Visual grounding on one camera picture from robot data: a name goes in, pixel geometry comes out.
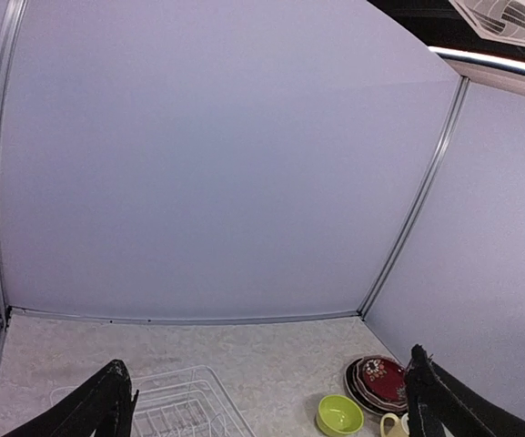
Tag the yellow mug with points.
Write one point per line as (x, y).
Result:
(392, 425)

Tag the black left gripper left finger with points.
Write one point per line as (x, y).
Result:
(103, 405)

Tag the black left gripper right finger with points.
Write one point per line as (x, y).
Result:
(438, 404)

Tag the lime green bowl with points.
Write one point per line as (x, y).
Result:
(338, 415)

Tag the right aluminium corner post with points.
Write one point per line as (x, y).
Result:
(422, 192)

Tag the black rimmed striped plate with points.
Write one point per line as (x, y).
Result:
(353, 391)

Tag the ceiling light fixture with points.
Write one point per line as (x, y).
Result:
(499, 21)

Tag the maroon pink plate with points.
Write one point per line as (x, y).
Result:
(362, 391)

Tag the white wire dish rack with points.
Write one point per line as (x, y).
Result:
(187, 402)

